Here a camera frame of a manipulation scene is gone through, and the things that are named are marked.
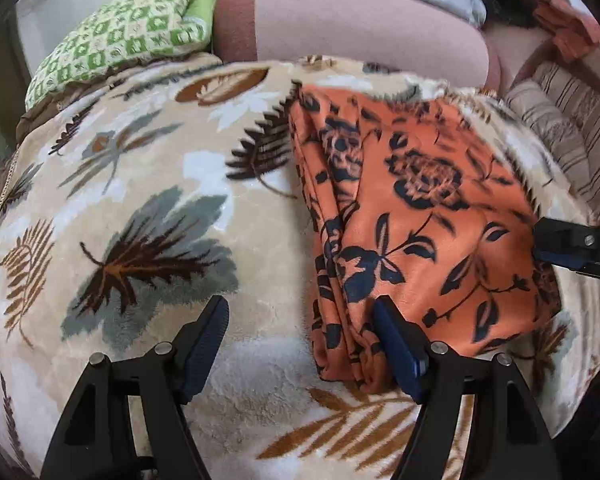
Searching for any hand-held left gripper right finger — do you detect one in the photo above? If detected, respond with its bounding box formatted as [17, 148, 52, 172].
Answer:
[372, 295, 556, 480]

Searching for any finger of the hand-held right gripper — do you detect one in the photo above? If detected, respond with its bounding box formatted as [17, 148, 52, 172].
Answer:
[534, 251, 600, 283]
[532, 216, 600, 263]

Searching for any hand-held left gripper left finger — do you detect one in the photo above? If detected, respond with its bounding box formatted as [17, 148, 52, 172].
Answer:
[40, 295, 230, 480]

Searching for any orange black floral garment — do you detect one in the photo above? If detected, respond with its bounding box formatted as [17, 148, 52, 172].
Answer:
[287, 84, 563, 395]

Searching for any beige striped cushion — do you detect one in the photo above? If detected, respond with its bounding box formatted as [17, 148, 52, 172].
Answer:
[504, 62, 600, 226]

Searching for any beige leaf print blanket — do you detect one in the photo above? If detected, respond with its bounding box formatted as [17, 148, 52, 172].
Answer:
[0, 54, 600, 480]

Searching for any rust orange cloth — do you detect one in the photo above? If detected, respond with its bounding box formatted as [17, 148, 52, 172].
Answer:
[532, 0, 600, 58]

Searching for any pink brown bolster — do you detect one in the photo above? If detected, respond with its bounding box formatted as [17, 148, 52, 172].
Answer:
[212, 0, 503, 97]

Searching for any green white patterned pillow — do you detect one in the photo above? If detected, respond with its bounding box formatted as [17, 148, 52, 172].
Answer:
[25, 0, 229, 111]

